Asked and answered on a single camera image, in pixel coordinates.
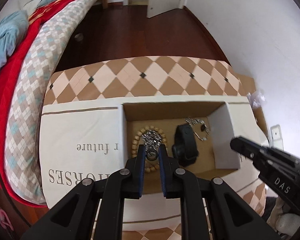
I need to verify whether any white cardboard box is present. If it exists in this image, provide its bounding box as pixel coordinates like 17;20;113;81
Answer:
121;101;242;180

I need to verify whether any red blanket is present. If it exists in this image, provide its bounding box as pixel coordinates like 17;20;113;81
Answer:
0;0;61;208

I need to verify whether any clear plastic wrap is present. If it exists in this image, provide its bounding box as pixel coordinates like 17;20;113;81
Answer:
247;89;266;109

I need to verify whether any wooden bead bracelet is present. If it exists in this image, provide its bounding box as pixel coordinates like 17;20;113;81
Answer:
131;126;169;173

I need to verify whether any pink slipper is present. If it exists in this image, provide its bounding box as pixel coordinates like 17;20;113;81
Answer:
0;208;14;232

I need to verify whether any flat brown cardboard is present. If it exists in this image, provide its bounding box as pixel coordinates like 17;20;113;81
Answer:
237;74;268;137

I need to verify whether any thin silver chain necklace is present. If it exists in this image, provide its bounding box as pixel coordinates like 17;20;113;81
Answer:
185;117;211;142

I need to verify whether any checkered quilt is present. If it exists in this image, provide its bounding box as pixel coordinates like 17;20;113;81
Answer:
4;0;97;206

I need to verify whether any thick silver chain bracelet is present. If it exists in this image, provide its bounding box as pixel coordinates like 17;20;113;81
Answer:
141;129;163;151

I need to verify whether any light blue blanket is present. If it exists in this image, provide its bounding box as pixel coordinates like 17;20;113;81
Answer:
0;0;101;81

